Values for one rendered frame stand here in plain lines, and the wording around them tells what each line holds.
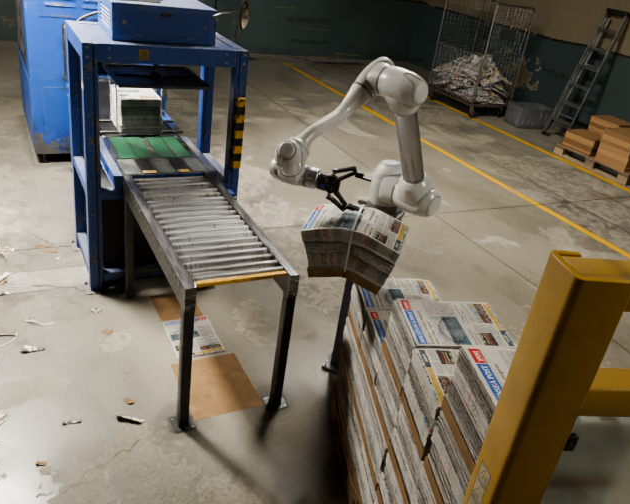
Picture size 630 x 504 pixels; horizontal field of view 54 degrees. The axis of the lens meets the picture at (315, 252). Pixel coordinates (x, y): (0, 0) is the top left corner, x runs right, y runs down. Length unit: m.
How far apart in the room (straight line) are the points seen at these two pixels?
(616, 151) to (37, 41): 6.64
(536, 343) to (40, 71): 5.43
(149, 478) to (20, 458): 0.58
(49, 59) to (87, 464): 3.88
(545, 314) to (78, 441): 2.53
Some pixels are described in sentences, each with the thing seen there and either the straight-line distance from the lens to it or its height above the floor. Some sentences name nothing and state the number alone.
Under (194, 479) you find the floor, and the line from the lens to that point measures 2.97.
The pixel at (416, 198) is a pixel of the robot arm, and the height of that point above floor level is 1.19.
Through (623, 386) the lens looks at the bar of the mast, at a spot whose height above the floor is 1.65.
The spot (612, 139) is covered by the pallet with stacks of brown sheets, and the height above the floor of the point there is 0.46.
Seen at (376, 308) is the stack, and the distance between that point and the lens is 2.68.
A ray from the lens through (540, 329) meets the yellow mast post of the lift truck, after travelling 0.98.
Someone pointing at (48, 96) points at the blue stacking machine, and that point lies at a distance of 6.08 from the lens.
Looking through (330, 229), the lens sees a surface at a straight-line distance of 2.49.
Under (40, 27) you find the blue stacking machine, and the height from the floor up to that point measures 1.22.
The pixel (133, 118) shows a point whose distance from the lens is 4.55.
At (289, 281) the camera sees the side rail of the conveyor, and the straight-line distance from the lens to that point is 2.88.
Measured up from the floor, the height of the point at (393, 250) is 1.14.
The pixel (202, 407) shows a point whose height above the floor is 0.00.
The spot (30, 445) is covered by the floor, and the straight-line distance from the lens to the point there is 3.19.
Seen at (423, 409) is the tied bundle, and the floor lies 0.96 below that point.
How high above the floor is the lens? 2.21
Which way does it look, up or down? 27 degrees down
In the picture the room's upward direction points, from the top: 9 degrees clockwise
